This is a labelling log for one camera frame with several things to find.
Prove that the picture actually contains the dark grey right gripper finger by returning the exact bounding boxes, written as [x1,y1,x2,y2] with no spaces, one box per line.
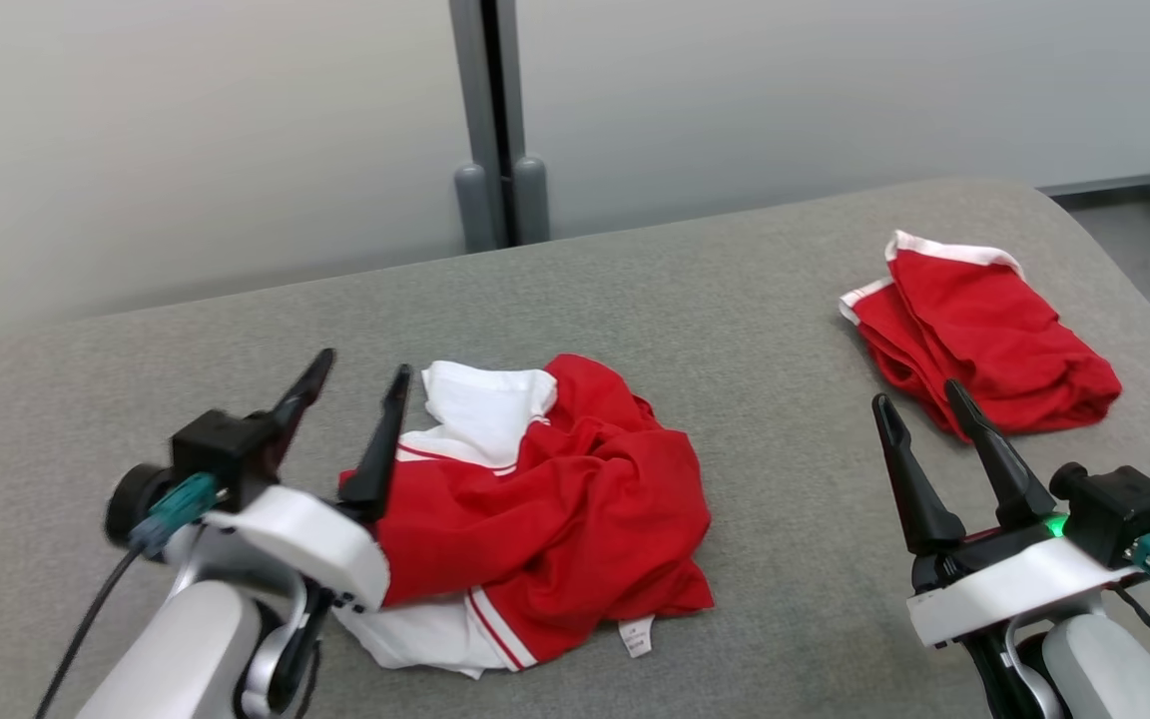
[944,379,1057,530]
[871,392,966,556]

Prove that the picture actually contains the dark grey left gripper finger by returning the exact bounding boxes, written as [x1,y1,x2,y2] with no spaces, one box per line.
[338,364,413,522]
[264,348,336,472]

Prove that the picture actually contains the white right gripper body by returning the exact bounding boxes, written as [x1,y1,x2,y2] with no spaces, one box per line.
[906,514,1145,648]

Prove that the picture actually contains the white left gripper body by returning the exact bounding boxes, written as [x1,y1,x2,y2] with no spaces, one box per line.
[202,484,392,612]

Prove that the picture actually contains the red and white t-shirt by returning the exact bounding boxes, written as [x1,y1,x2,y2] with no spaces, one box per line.
[335,355,716,680]

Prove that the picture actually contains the red shorts with white trim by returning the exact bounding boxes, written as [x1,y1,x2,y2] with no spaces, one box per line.
[840,230,1123,440]

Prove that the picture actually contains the teal left cable connector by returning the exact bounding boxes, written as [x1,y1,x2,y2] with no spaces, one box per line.
[131,471,222,555]

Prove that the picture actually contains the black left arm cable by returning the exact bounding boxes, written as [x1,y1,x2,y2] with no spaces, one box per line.
[36,544,142,719]

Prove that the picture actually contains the grey partition post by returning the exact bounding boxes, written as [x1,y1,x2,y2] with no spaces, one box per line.
[448,0,551,253]

